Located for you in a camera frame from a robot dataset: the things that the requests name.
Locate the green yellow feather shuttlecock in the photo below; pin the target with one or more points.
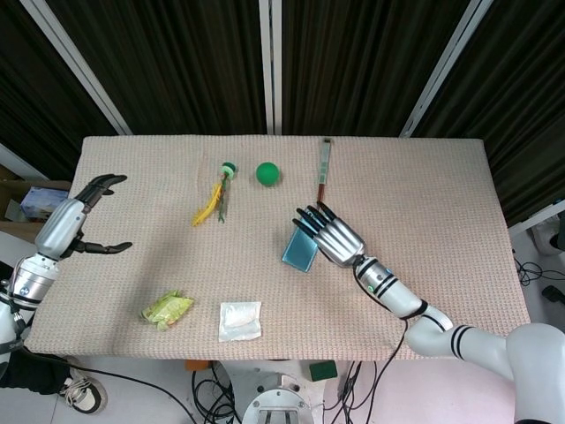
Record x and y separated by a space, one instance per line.
216 199

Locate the cardboard box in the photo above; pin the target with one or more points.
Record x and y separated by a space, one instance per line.
17 207

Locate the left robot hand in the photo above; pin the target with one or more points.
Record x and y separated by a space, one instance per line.
62 229

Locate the orange block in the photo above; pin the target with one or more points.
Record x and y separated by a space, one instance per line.
197 365

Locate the white metal post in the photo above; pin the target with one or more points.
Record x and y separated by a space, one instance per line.
270 66
446 66
81 66

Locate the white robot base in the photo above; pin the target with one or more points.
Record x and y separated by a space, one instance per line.
276 397

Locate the beige woven table cloth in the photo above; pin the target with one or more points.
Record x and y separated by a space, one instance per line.
176 247

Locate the green snack packet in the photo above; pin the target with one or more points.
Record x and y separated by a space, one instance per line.
167 310

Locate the white plastic sachet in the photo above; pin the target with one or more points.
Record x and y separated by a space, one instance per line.
239 320

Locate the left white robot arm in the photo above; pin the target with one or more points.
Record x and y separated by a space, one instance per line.
17 305

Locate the green block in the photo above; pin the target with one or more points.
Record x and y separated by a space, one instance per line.
323 370

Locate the green ball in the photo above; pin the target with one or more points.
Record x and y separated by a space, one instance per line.
268 174

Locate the wrapped red chopsticks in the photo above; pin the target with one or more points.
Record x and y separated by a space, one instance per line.
323 170

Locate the blue tissue pack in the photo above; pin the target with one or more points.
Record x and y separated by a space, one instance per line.
42 201

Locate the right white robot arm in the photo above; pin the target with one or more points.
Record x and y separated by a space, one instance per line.
441 322

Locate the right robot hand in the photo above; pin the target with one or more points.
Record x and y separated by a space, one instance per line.
335 234

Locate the black white sneaker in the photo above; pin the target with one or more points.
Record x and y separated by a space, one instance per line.
84 391

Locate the black smartphone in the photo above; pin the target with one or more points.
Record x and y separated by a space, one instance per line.
301 249

